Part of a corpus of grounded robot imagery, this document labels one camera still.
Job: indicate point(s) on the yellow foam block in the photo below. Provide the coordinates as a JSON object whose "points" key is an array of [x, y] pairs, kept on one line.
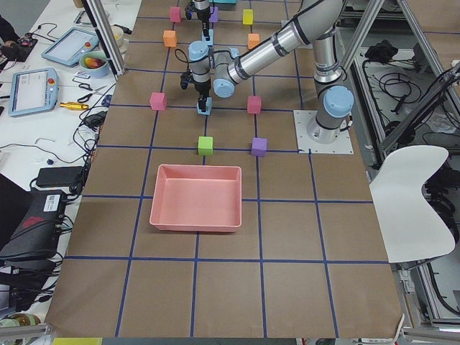
{"points": [[247, 17]]}

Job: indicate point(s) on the light blue block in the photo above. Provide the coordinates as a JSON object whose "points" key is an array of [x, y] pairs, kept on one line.
{"points": [[208, 39], [202, 112]]}

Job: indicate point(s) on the white chair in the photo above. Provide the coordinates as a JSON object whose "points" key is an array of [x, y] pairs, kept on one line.
{"points": [[411, 229]]}

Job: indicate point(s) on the orange block front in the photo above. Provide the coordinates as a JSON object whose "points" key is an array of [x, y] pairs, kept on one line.
{"points": [[170, 38]]}

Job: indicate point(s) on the gold metal cylinder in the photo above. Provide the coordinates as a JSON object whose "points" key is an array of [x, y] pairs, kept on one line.
{"points": [[75, 106]]}

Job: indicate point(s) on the person at desk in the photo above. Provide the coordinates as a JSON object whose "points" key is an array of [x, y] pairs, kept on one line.
{"points": [[10, 49]]}

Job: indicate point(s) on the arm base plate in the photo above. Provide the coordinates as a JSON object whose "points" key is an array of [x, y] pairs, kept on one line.
{"points": [[314, 139]]}

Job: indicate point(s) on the purple block right side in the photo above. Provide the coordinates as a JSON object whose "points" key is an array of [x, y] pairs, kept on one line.
{"points": [[214, 17]]}

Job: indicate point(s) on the cream bowl with lemon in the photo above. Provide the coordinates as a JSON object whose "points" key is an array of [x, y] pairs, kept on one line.
{"points": [[118, 34]]}

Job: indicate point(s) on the pink plastic bin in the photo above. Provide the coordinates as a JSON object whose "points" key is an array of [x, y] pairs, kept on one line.
{"points": [[197, 198]]}

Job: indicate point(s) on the orange block near base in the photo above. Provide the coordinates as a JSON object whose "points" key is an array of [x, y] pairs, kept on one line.
{"points": [[253, 39]]}

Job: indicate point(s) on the red block right front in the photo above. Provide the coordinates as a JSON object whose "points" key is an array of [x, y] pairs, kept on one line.
{"points": [[175, 14]]}

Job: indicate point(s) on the red block left front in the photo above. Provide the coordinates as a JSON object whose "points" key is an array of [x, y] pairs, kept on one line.
{"points": [[158, 101]]}

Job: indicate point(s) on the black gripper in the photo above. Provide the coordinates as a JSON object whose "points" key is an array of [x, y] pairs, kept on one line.
{"points": [[203, 18], [203, 88]]}

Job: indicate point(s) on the scissors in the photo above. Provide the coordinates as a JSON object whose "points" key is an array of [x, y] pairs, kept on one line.
{"points": [[91, 92]]}

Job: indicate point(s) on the red block near base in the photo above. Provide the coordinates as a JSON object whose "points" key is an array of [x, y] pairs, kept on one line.
{"points": [[254, 104]]}

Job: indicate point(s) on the far teach pendant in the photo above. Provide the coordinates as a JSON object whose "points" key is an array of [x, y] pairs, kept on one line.
{"points": [[68, 49]]}

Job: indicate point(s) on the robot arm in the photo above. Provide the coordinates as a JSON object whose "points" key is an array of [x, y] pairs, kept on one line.
{"points": [[202, 9], [220, 70]]}

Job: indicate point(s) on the green bowl with fruit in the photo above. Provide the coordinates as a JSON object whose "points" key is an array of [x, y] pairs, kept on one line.
{"points": [[95, 64]]}

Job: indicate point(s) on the black power adapter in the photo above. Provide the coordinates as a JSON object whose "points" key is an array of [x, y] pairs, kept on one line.
{"points": [[58, 176]]}

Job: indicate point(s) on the teach pendant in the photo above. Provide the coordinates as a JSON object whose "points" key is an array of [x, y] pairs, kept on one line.
{"points": [[68, 49], [33, 92]]}

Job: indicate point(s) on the cyan plastic bin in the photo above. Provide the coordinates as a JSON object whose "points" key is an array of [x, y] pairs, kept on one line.
{"points": [[226, 1]]}

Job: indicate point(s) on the purple block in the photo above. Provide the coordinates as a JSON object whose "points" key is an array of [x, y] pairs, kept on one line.
{"points": [[259, 146], [214, 17]]}

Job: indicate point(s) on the purple block left side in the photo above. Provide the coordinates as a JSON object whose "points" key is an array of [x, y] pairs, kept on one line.
{"points": [[259, 146]]}

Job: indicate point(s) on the near teach pendant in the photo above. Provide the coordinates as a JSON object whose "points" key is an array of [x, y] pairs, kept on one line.
{"points": [[33, 92]]}

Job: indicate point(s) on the green foam block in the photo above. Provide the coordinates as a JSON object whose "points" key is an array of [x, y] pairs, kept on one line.
{"points": [[205, 145]]}

